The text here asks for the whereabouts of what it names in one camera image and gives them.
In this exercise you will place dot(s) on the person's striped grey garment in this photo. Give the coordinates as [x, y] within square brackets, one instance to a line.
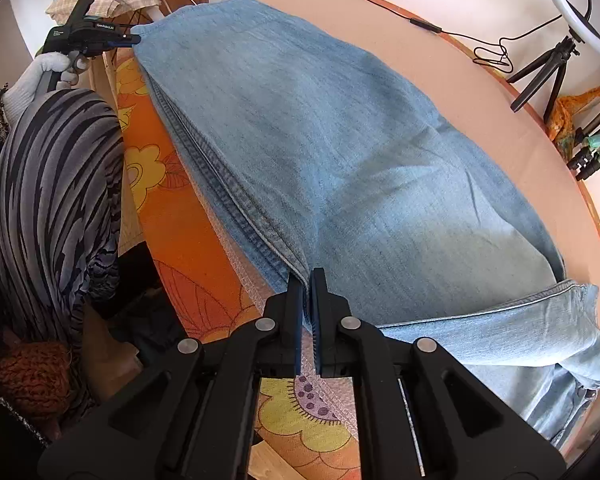
[50, 200]

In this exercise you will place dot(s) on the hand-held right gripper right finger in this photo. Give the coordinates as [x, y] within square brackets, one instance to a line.
[316, 340]

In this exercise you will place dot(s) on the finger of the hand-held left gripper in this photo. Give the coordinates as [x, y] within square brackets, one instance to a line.
[129, 39]

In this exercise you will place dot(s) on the orange patterned cloth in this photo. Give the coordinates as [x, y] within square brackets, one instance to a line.
[565, 120]

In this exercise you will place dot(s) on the brown knitted cloth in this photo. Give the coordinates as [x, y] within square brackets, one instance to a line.
[30, 375]

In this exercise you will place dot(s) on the peach blanket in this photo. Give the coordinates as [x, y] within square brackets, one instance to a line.
[430, 60]

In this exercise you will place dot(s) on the person's left hand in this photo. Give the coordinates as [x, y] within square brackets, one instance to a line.
[45, 67]

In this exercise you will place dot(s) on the black folded tripod legs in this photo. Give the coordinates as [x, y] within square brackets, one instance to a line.
[592, 157]

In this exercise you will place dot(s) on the blue denim pants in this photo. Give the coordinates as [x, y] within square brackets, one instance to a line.
[330, 160]

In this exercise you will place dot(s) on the small black tripod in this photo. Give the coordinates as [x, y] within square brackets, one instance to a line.
[552, 67]

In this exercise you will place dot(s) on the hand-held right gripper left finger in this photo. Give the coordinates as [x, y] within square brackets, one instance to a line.
[298, 340]

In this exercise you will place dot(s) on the orange floral bed sheet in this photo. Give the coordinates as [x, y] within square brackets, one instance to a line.
[180, 240]

